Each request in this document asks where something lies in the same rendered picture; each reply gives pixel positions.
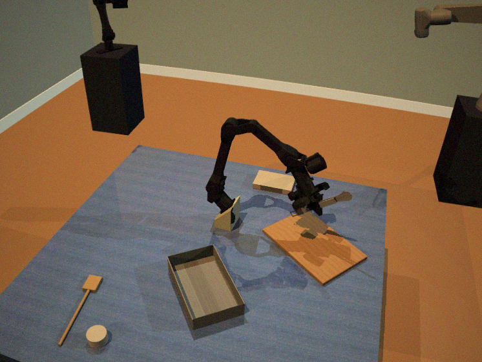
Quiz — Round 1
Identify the tan short cylinder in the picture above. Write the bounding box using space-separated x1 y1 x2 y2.
86 325 109 348

